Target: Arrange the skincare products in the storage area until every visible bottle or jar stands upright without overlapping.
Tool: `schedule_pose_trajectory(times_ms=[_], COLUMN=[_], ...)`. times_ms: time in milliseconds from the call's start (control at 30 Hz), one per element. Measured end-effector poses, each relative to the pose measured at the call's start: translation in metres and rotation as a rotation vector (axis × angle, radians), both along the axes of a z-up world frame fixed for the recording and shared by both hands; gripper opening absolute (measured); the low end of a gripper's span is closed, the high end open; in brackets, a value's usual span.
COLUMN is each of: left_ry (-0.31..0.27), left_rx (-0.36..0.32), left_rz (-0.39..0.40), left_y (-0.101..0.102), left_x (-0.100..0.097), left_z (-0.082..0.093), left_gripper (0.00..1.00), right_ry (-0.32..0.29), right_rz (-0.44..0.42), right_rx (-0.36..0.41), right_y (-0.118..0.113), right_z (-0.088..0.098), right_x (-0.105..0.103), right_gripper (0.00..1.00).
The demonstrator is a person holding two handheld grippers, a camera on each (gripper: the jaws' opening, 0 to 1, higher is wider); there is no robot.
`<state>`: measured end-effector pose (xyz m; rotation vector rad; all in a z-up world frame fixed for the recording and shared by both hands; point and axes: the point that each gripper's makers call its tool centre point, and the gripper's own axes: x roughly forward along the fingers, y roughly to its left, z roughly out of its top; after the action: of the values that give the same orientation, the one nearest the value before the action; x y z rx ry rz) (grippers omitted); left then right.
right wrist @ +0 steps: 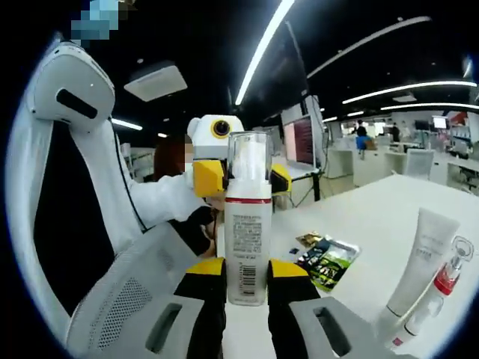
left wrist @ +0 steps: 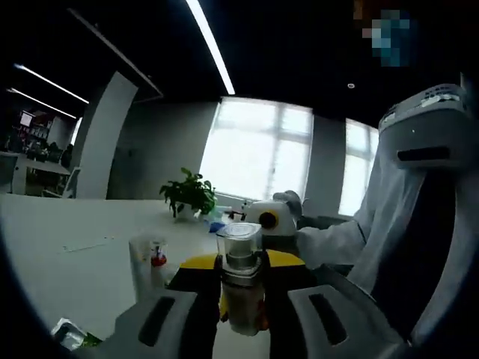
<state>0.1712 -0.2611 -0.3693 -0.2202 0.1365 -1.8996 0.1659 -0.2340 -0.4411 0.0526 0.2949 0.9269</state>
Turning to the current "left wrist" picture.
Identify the white office chair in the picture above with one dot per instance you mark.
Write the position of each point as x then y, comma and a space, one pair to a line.
71, 183

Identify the blue box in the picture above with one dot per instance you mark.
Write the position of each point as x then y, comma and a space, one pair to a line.
216, 225

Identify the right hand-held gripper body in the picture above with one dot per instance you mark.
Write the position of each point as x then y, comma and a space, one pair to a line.
284, 224

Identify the white chest-worn device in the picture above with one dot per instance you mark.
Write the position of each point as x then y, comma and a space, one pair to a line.
423, 127

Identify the white skincare bottle red collar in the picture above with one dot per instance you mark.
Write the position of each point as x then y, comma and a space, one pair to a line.
159, 261

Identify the white skincare tube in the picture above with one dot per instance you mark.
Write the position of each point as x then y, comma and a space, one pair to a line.
139, 269

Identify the clear silver skincare sachet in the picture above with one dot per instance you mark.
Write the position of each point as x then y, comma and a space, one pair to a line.
69, 333

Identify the ceiling light strip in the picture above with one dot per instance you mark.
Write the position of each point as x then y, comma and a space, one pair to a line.
213, 45

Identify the small black-capped bottle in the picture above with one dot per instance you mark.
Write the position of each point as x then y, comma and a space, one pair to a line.
245, 207

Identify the large window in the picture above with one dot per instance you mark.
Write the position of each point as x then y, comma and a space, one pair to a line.
262, 149

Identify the skincare pump bottle square cap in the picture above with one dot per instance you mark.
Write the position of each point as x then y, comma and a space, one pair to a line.
241, 284

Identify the narrow window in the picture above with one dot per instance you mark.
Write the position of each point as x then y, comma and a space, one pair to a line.
357, 168

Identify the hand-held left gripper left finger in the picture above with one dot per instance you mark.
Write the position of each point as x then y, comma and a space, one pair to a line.
194, 310

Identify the potted green plant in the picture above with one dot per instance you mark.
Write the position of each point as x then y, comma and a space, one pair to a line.
191, 194

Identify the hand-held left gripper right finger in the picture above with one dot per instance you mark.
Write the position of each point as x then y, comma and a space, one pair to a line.
292, 306

